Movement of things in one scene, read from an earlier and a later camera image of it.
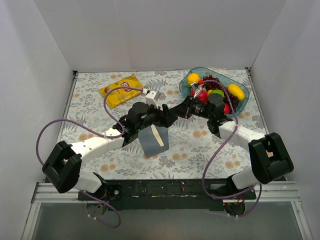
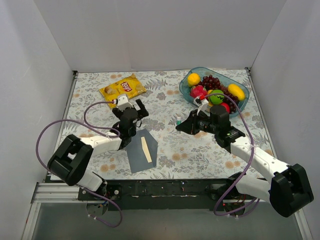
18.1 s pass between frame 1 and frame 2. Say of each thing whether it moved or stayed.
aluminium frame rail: stayed
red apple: stayed
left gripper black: moved
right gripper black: moved
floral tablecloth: stayed
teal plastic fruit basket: stayed
